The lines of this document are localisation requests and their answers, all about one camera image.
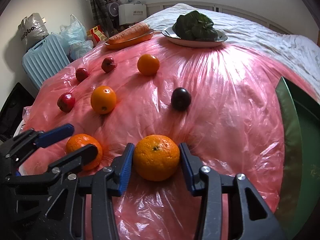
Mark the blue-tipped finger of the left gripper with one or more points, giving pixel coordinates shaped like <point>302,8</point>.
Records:
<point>46,139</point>

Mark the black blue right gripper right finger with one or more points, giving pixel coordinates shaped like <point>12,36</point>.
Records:
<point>249,217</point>

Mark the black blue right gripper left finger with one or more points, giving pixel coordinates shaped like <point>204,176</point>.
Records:
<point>65,214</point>

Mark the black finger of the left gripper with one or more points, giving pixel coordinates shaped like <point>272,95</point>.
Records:
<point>73,162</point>

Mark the large orange with navel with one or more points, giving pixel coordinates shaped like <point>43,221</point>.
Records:
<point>156,157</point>

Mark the dark purple plum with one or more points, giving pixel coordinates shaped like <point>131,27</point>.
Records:
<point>180,99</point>

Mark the red plum front left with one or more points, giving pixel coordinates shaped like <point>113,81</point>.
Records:
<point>66,102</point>

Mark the red plum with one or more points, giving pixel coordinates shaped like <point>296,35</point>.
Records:
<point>66,102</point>
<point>108,64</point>
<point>81,74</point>

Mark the green shallow box tray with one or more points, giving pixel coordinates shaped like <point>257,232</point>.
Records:
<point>298,208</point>

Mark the small orange middle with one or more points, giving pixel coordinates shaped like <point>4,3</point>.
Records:
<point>103,100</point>

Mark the small orange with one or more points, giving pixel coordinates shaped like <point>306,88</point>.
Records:
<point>148,65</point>
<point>103,100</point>

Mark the red plum far left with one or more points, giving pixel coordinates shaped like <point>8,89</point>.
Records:
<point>81,74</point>

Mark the light blue suitcase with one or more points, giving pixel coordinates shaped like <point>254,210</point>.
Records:
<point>44,60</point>

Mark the red plum far middle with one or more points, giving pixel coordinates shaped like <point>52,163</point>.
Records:
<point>108,64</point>

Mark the light blue plastic bag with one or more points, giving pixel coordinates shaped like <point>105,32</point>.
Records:
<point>74,39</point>

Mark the grey printed bag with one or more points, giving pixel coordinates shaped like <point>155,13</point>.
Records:
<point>32,30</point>

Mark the red yellow snack bag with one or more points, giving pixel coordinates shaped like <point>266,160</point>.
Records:
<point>96,35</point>

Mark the orange oval plate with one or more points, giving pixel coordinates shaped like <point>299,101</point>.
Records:
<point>118,46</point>

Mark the pink plastic sheet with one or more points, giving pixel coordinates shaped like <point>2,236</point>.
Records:
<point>233,123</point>

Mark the small orange far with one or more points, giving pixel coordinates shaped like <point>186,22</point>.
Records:
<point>148,65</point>

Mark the plaid scarf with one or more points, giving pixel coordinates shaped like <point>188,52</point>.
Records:
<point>102,18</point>

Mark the carrot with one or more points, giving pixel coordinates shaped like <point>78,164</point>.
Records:
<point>132,32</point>

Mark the lower purple fan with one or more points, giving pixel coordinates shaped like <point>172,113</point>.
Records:
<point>112,9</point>

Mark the white cardboard box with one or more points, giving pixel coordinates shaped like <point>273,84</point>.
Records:
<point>131,13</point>

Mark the white round plate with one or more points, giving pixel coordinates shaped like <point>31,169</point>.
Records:
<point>172,37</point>

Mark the white floral bed sheet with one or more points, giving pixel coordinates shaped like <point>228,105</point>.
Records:
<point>297,52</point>

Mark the green leafy vegetable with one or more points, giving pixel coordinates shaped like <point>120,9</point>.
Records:
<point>195,26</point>

